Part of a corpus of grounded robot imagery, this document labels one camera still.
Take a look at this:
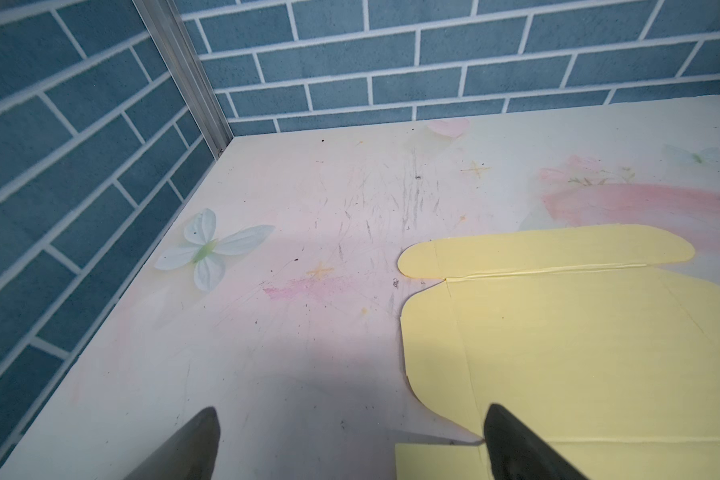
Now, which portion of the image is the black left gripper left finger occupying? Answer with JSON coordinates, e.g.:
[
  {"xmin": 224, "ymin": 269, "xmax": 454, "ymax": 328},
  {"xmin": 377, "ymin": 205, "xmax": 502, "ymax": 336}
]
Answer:
[{"xmin": 126, "ymin": 406, "xmax": 221, "ymax": 480}]

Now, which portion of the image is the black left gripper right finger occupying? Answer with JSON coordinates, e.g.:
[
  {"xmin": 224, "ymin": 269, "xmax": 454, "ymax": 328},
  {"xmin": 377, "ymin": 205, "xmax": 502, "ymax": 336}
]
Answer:
[{"xmin": 483, "ymin": 403, "xmax": 587, "ymax": 480}]

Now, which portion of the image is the yellow paper box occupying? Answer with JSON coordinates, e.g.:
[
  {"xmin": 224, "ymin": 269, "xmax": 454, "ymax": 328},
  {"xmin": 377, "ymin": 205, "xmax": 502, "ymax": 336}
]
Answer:
[{"xmin": 395, "ymin": 225, "xmax": 720, "ymax": 479}]

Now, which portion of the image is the aluminium corner post left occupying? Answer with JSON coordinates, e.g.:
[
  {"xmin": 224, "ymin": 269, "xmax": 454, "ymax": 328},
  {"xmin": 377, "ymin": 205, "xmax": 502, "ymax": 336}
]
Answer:
[{"xmin": 133, "ymin": 0, "xmax": 233, "ymax": 159}]

